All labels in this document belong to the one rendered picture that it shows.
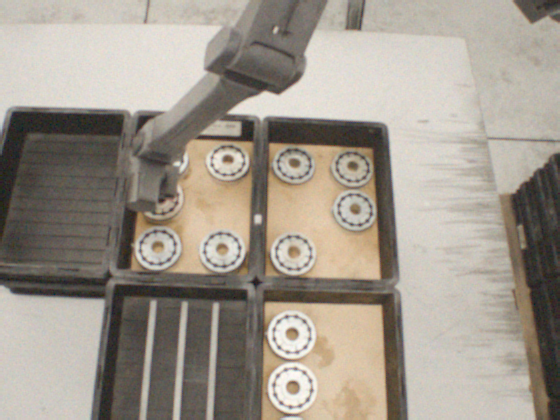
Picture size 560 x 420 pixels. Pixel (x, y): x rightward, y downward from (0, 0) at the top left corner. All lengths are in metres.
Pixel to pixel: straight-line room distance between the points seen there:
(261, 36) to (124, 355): 0.77
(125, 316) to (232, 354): 0.25
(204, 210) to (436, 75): 0.86
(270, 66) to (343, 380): 0.73
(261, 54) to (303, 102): 0.94
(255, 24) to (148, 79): 1.02
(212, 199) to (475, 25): 2.04
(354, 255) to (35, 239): 0.73
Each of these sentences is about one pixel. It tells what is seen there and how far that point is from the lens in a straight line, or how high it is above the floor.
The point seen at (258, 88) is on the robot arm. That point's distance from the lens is 0.69.
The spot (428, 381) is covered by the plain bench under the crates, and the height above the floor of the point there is 0.70.
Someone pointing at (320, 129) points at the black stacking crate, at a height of 0.90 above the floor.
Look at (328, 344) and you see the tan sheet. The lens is 1.17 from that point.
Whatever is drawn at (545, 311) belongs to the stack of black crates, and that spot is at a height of 0.25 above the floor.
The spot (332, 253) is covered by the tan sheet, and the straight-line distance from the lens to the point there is 1.23.
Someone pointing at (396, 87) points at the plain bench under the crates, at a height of 0.70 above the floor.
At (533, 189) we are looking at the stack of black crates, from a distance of 2.14.
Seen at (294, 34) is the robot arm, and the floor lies 1.50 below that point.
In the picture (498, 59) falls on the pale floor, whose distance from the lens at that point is 2.89.
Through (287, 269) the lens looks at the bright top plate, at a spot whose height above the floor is 0.86.
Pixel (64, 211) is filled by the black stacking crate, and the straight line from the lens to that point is 1.31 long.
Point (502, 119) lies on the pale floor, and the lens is 2.67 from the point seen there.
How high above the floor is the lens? 1.97
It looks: 66 degrees down
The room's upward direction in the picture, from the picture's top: 10 degrees clockwise
